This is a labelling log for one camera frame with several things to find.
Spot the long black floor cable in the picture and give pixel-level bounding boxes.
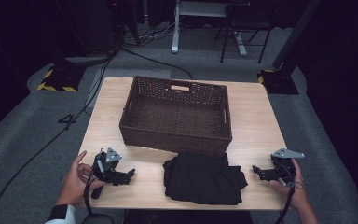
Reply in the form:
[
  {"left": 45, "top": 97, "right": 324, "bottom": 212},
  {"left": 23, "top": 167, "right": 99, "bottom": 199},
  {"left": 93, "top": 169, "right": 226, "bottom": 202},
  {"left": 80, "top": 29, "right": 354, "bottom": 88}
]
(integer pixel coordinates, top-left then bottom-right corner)
[{"left": 0, "top": 57, "right": 115, "bottom": 224}]

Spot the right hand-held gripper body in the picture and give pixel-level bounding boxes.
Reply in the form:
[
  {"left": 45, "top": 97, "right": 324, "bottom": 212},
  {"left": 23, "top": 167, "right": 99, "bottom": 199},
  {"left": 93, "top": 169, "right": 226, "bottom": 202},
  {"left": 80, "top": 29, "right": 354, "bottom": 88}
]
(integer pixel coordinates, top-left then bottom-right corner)
[{"left": 269, "top": 147, "right": 306, "bottom": 189}]

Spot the striped black stand base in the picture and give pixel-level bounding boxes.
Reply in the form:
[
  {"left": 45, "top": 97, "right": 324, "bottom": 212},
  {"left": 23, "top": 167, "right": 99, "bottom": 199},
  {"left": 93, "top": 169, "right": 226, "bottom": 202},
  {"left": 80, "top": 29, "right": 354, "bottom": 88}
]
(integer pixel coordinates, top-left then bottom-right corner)
[
  {"left": 256, "top": 68, "right": 300, "bottom": 95},
  {"left": 36, "top": 63, "right": 87, "bottom": 93}
]

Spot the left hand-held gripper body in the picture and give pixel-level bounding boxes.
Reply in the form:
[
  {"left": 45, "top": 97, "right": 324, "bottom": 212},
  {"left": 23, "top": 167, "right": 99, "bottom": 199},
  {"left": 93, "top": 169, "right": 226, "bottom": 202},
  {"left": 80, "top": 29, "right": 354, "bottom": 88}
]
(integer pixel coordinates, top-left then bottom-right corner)
[{"left": 90, "top": 147, "right": 128, "bottom": 201}]

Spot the white desk frame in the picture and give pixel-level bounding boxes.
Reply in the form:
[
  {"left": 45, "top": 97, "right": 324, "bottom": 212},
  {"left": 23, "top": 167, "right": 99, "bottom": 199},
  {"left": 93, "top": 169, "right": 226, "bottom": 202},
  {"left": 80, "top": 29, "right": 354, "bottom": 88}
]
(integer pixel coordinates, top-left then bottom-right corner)
[{"left": 171, "top": 0, "right": 250, "bottom": 58}]

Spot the hand-held gripper cable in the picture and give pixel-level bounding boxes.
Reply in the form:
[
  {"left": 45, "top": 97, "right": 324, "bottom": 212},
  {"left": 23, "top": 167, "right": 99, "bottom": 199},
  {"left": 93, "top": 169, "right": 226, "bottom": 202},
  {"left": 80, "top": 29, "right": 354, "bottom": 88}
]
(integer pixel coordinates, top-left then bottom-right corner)
[
  {"left": 274, "top": 186, "right": 296, "bottom": 224},
  {"left": 83, "top": 174, "right": 95, "bottom": 217}
]

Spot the black chair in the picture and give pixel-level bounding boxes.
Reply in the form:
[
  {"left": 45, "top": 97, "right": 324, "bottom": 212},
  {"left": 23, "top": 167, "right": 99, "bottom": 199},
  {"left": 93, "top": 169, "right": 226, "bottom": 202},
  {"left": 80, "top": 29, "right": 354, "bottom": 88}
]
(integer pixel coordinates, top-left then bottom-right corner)
[{"left": 213, "top": 2, "right": 282, "bottom": 64}]

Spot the bundle of floor cables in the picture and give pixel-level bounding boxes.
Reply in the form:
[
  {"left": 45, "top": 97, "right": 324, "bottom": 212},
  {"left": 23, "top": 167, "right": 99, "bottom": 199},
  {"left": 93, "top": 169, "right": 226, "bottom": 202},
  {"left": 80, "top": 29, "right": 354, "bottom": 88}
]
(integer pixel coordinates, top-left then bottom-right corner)
[{"left": 120, "top": 21, "right": 181, "bottom": 48}]

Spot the right hand-held gripper cable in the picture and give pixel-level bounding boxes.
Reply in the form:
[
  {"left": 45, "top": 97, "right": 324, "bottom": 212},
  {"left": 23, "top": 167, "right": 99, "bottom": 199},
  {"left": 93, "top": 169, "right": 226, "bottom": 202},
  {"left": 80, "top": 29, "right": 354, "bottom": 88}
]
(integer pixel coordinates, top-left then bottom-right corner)
[{"left": 274, "top": 186, "right": 296, "bottom": 224}]

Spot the brown wicker basket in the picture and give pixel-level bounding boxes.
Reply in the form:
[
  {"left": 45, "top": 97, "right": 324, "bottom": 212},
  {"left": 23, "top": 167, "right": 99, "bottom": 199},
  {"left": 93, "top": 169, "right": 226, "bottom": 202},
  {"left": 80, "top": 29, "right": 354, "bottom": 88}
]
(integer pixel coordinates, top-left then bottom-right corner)
[{"left": 118, "top": 75, "right": 233, "bottom": 156}]

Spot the black cloth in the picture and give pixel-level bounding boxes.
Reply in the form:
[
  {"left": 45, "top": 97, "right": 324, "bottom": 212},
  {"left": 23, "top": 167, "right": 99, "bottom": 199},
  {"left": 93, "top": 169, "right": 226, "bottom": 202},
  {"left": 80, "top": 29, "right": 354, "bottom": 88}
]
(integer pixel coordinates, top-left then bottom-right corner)
[{"left": 162, "top": 151, "right": 249, "bottom": 206}]

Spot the person's right hand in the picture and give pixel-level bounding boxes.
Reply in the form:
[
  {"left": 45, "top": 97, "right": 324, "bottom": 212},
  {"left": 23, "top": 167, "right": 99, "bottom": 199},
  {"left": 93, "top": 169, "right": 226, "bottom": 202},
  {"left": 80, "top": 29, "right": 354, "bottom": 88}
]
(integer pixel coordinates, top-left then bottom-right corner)
[{"left": 268, "top": 158, "right": 309, "bottom": 212}]

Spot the black slanted pole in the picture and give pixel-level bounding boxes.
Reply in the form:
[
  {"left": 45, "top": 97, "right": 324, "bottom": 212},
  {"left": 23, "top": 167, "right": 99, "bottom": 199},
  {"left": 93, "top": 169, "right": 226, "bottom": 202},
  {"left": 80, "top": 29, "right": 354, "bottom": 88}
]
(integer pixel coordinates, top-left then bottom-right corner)
[{"left": 271, "top": 0, "right": 323, "bottom": 71}]

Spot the left hand-held gripper cable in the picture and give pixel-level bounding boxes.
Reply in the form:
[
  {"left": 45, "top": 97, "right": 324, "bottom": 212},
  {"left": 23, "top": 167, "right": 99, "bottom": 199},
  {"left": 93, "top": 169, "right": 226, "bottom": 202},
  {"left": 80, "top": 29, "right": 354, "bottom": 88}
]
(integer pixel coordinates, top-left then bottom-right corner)
[{"left": 83, "top": 174, "right": 95, "bottom": 217}]

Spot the person's left hand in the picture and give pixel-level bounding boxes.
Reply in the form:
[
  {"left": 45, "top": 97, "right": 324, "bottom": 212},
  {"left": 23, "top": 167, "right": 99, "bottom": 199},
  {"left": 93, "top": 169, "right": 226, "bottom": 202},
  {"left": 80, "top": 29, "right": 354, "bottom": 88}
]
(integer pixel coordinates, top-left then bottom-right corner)
[{"left": 57, "top": 150, "right": 105, "bottom": 206}]

